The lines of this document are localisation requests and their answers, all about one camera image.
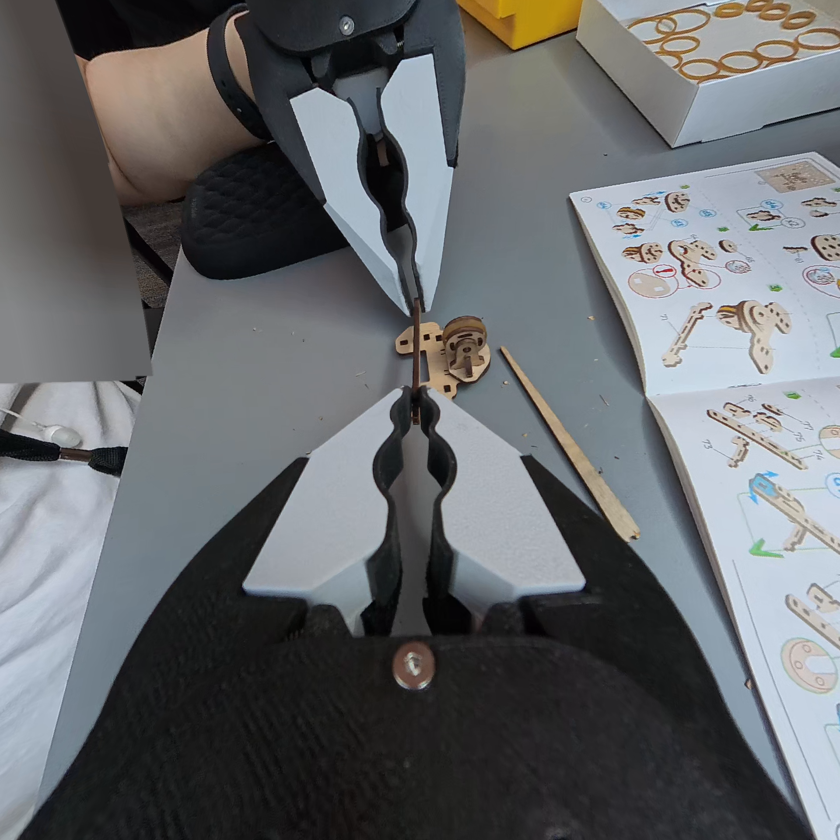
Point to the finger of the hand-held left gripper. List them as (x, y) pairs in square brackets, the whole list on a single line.
[(426, 164), (334, 170)]

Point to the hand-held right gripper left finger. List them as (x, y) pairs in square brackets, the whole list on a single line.
[(328, 525)]

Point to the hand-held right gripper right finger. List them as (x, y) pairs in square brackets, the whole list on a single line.
[(505, 525)]

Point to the wooden key-shaped strip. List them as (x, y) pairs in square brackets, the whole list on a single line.
[(416, 367)]

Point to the wooden model drum plate assembly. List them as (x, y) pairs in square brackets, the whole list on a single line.
[(459, 344)]

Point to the person's left forearm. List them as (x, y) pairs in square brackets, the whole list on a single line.
[(151, 124)]

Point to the black wristband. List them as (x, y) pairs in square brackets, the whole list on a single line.
[(229, 85)]

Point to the black wrist rest pad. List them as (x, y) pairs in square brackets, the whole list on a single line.
[(249, 216)]

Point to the thin wooden stick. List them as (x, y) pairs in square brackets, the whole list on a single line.
[(571, 453)]

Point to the yellow plastic bin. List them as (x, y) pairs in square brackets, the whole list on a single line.
[(518, 19)]

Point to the white earbud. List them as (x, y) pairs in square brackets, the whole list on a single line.
[(62, 435)]

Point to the person's white garment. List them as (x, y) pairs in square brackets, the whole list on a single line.
[(46, 558)]

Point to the open instruction booklet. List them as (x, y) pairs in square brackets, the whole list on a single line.
[(722, 295)]

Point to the white cardboard box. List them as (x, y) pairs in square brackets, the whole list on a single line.
[(754, 111)]

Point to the pile of wooden rings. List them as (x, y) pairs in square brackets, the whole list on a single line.
[(756, 51)]

